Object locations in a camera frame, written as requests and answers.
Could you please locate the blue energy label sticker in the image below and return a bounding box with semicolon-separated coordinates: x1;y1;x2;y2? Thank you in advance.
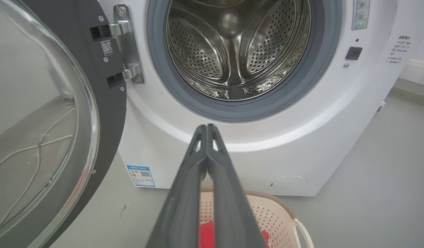
126;165;156;188

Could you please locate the red garment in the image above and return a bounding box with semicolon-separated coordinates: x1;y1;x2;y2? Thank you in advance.
199;220;271;248

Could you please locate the white front-load washing machine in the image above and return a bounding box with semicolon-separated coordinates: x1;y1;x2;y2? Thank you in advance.
96;0;422;197

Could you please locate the round white filter cover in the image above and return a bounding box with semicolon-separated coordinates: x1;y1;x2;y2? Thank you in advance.
269;176;308;195

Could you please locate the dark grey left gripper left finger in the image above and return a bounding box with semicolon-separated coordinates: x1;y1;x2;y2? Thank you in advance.
146;124;208;248

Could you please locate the white cable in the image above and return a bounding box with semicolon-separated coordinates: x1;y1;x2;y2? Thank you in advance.
0;107;76;224

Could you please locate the silver metal door hinge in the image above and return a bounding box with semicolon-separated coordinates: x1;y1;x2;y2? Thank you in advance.
110;4;146;84

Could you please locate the beige perforated laundry basket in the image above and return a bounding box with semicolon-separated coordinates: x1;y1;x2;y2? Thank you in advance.
199;188;315;248

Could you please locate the washing machine door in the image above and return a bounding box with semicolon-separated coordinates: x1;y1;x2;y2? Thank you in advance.
0;0;128;248

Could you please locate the black door lock latch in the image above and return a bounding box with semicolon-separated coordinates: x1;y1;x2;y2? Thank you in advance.
345;46;363;60

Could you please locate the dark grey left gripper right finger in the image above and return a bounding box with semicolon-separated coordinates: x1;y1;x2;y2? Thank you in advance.
206;124;267;248

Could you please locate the stainless steel washing machine drum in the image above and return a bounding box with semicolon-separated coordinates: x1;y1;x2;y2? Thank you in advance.
166;0;311;101

